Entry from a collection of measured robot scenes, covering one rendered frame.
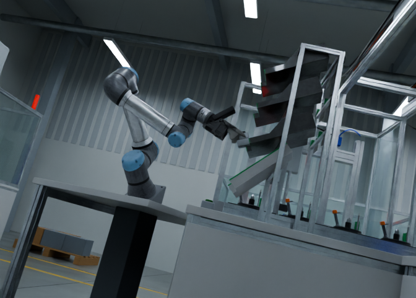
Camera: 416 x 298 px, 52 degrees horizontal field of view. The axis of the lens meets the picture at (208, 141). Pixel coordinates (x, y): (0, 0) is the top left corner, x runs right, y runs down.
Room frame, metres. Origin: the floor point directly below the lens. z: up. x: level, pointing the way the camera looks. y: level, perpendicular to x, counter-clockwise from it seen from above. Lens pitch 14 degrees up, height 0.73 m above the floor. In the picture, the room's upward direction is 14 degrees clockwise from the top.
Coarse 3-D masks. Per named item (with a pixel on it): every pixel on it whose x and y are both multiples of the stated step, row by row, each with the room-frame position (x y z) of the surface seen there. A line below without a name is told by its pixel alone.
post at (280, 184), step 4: (284, 168) 2.36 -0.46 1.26; (284, 172) 2.36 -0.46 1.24; (280, 176) 2.36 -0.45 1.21; (284, 176) 2.36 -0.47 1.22; (280, 180) 2.36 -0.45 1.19; (280, 184) 2.36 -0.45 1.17; (280, 188) 2.36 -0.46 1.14; (276, 192) 2.37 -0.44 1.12; (280, 192) 2.36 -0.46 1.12; (276, 196) 2.36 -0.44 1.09; (280, 196) 2.36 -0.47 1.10; (276, 200) 2.36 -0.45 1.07; (276, 204) 2.36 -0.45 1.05; (272, 208) 2.39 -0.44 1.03; (276, 208) 2.36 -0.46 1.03; (272, 212) 2.36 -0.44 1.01; (276, 212) 2.36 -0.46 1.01
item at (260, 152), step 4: (300, 140) 1.84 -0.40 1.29; (304, 140) 1.85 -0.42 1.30; (288, 144) 1.88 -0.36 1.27; (292, 144) 1.89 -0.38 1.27; (296, 144) 1.90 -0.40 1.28; (300, 144) 1.91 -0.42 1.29; (304, 144) 1.92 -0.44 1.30; (248, 148) 1.87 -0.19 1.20; (268, 148) 1.88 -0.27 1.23; (272, 148) 1.89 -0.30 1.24; (248, 152) 1.89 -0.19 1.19; (252, 152) 1.91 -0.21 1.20; (256, 152) 1.92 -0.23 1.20; (260, 152) 1.93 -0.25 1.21; (264, 152) 1.94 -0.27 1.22; (268, 152) 1.95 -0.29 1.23; (252, 156) 1.97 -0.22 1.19; (256, 156) 1.98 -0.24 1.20
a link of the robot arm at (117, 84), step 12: (108, 84) 1.91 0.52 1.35; (120, 84) 1.91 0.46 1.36; (108, 96) 1.93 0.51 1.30; (120, 96) 1.90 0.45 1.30; (132, 96) 1.92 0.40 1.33; (132, 108) 1.93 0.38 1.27; (144, 108) 1.93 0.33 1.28; (144, 120) 1.95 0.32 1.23; (156, 120) 1.94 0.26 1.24; (168, 120) 1.96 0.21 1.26; (168, 132) 1.95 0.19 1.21; (180, 132) 1.95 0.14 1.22; (180, 144) 1.96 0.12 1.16
